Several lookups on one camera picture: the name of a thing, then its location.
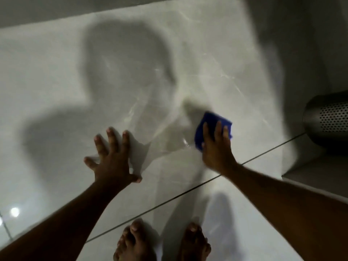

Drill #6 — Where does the person's right hand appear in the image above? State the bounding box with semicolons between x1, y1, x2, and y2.
201;121;238;177

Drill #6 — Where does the person's left hand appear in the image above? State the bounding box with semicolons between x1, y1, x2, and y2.
84;127;142;190

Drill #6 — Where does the blue cleaning cloth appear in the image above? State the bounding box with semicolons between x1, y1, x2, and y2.
194;111;233;152

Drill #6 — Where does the person's right forearm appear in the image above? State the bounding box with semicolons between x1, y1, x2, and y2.
225;163;348;261

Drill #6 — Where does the person's left forearm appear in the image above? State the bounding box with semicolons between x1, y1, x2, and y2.
0;180;123;261

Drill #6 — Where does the person's left foot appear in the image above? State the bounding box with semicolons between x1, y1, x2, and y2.
113;219;157;261

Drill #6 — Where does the person's foot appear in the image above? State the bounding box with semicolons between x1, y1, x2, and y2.
178;222;212;261
113;219;157;261

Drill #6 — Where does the person's right foot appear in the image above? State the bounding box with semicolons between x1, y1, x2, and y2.
178;222;212;261

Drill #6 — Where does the perforated metal bin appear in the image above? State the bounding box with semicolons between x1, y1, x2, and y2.
303;91;348;150

